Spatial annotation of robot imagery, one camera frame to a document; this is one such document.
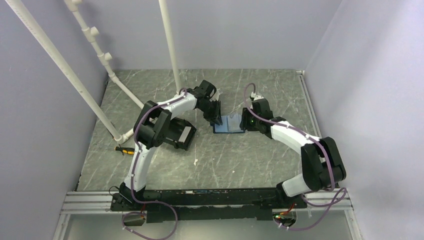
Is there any white PVC pipe frame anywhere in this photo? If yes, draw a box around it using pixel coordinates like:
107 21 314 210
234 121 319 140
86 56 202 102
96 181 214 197
6 0 183 144

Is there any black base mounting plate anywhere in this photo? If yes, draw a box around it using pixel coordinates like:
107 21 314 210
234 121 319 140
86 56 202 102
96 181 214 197
110 187 307 223

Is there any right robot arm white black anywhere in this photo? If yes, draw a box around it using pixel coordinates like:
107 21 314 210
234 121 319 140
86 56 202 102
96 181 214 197
240 94 347 208

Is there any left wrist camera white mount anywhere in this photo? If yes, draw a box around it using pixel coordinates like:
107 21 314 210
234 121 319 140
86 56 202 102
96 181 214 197
210 88 222 102

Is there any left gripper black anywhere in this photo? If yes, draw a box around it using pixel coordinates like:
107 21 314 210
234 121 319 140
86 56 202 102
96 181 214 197
198 99 223 126

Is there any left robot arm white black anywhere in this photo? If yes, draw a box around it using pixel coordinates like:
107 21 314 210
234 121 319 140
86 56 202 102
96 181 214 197
119 80 223 210

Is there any yellow black screwdriver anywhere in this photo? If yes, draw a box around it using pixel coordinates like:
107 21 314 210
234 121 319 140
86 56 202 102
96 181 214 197
95 143 135 155

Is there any blue leather card holder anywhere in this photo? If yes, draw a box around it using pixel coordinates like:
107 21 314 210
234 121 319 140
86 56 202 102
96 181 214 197
210 113 246 134

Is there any stack of cards in tray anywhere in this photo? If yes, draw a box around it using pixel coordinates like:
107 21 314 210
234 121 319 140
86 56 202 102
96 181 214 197
178 126 192 143

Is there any aluminium extrusion rail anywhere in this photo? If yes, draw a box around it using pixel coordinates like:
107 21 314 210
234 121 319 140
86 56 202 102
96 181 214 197
61 191 354 214

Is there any black card tray box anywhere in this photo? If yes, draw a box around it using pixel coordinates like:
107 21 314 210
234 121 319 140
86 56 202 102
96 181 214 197
164 117 197 151

